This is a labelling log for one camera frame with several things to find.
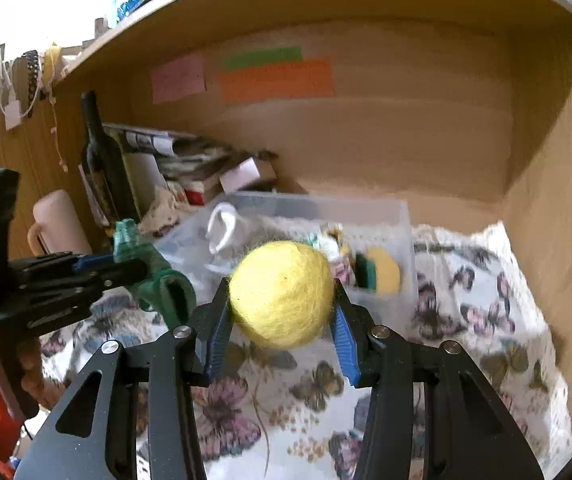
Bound green knitted pouch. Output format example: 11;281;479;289
113;219;197;328

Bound yellow sponge block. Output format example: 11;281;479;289
354;247;401;296

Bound white earphone cable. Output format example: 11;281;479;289
205;202;239;256

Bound yellow felt ball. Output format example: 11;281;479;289
229;240;335;350

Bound patterned fabric bundle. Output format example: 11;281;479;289
307;223;357;286

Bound pink mug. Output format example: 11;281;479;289
26;190;92;256

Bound dark wine bottle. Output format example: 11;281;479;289
80;90;140;226

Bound white charger plug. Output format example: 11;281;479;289
2;100;22;131

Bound butterfly print cloth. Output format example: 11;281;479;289
16;192;572;479

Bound stack of books and papers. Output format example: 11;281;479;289
103;122;277;211

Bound black beaded headband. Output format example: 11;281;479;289
19;50;40;117

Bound clear plastic storage box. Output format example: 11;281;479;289
156;192;417;334

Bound small pink box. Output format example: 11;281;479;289
220;157;277;194

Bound pink sticky note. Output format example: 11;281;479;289
150;53;205;104

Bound blue liquid glass bottle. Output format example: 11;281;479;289
115;0;142;23

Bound green sticky note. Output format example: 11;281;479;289
221;47;303;72

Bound orange sticky note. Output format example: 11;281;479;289
217;60;335;105

